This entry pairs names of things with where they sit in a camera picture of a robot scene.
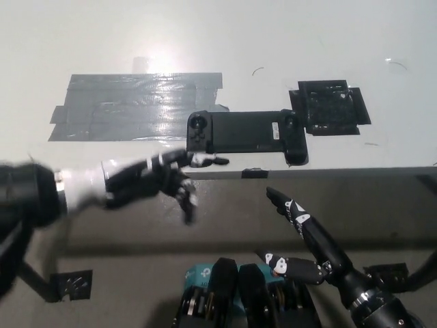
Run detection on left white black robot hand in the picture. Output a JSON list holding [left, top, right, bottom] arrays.
[[63, 148, 231, 226]]

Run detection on black robot torso blocks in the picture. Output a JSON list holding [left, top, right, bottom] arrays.
[[172, 258, 322, 328]]

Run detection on black tape square patch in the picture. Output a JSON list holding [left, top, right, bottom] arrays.
[[288, 79, 372, 137]]

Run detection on grey duct tape patch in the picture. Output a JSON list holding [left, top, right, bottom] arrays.
[[47, 72, 230, 143]]

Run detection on black game controller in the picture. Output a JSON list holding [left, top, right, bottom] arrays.
[[186, 109, 310, 167]]

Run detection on black table leg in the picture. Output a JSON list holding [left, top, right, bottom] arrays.
[[20, 259, 57, 303], [404, 242, 437, 293]]

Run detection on teal cardboard box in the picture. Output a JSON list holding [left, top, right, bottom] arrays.
[[184, 262, 286, 308]]

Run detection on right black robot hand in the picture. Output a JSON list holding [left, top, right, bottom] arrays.
[[255, 186, 363, 304]]

